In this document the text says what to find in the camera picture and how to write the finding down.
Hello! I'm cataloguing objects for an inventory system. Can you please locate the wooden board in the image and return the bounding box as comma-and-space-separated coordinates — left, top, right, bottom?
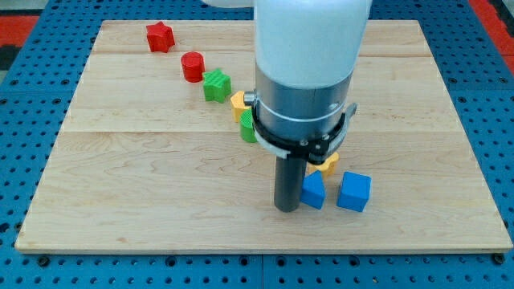
15, 20, 512, 254

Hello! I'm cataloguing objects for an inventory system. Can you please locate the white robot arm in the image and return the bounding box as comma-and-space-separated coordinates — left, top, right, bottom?
204, 0, 372, 212

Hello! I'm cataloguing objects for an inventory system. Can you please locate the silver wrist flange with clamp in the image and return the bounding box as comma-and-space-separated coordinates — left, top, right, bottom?
251, 67, 357, 164

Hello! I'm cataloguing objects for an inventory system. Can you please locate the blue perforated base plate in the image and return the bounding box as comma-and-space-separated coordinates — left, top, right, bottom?
1, 0, 513, 288

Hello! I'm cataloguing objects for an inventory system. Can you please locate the blue cube block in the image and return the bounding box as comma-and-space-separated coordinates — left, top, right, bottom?
337, 171, 372, 212

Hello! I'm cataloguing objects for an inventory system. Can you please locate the yellow heart block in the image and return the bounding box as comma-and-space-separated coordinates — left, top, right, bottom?
306, 153, 340, 179

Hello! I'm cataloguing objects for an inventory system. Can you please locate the yellow hexagon block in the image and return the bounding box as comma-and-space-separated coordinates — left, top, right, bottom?
230, 91, 251, 123

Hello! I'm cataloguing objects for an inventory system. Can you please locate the red star block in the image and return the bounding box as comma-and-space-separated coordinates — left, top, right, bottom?
146, 21, 175, 53

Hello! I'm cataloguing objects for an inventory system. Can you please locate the green star block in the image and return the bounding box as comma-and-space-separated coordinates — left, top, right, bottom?
202, 68, 231, 104

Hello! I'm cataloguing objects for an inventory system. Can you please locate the red cylinder block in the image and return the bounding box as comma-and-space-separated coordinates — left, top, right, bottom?
181, 51, 205, 83

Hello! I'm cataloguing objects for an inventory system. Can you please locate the blue pentagon block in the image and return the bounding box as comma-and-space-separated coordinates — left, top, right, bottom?
300, 171, 326, 210

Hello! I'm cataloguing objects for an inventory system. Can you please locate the green half-round block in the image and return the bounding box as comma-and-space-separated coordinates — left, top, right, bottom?
239, 109, 257, 143

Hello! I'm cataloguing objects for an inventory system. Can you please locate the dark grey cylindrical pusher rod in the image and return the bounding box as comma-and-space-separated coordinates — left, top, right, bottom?
274, 157, 307, 213

